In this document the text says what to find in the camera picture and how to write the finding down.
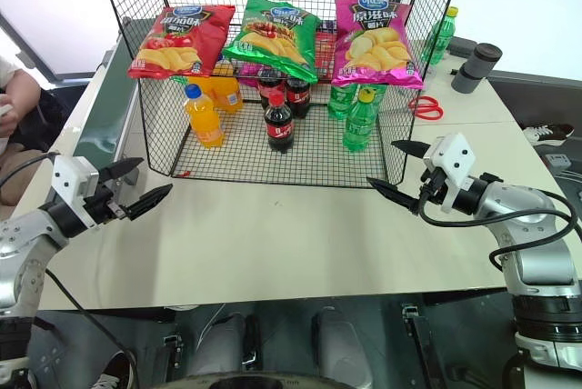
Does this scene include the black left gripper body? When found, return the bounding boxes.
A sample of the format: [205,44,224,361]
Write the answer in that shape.
[84,181,129,227]

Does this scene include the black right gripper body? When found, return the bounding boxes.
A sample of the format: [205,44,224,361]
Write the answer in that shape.
[415,166,450,210]

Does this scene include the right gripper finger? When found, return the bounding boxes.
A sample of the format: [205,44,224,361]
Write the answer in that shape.
[390,138,431,161]
[366,176,422,216]

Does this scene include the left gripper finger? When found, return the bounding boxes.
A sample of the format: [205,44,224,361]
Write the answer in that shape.
[96,157,146,185]
[120,183,175,222]

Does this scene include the green conveyor belt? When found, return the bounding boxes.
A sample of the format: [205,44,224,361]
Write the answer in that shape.
[72,15,158,181]

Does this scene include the red scissors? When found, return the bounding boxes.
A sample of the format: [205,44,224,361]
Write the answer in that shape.
[407,95,445,121]

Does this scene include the green soda bottle yellow cap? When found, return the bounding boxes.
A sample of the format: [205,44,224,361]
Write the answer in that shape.
[420,5,459,65]
[344,86,382,153]

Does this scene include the grey cylindrical roll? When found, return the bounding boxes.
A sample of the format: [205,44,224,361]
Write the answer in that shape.
[467,42,503,80]
[450,64,483,95]

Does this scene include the orange soda bottle blue cap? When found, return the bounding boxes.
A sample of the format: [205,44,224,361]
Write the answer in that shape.
[183,83,226,149]

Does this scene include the magenta potato chips bag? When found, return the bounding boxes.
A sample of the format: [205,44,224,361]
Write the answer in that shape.
[330,0,425,90]

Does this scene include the cola bottle red label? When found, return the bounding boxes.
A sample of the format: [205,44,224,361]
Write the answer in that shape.
[285,74,313,119]
[256,65,286,111]

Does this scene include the seated person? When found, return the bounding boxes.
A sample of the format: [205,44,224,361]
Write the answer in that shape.
[0,55,58,208]

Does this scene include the cola bottle red cap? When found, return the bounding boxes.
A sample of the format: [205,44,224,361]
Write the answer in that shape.
[264,92,295,155]

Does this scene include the black and white sneaker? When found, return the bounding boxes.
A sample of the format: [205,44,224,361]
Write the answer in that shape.
[521,123,577,147]

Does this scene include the red potato chips bag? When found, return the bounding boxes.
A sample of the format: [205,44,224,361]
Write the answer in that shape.
[126,4,236,80]

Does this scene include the magenta snack bag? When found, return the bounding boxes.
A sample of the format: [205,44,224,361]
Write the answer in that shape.
[236,61,263,88]

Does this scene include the green potato chips bag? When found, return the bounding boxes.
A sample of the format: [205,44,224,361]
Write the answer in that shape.
[221,0,323,85]

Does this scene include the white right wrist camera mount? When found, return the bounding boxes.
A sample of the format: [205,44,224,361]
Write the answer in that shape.
[422,132,477,214]

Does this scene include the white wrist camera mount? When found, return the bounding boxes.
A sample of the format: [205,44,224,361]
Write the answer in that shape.
[50,155,100,229]
[422,132,477,214]

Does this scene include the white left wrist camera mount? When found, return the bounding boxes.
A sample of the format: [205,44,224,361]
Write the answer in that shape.
[50,155,100,229]

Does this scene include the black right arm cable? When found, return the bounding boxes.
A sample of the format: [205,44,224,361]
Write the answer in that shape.
[416,184,577,267]

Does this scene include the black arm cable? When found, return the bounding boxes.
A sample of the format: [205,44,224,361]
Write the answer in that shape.
[416,184,577,267]
[0,151,60,190]

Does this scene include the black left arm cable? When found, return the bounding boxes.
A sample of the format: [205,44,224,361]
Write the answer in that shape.
[0,151,60,190]

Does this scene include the thin black cable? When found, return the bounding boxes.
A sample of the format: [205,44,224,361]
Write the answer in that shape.
[44,268,140,384]

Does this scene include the black wire mesh rack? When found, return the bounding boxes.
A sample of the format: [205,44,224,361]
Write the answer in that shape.
[94,0,466,189]

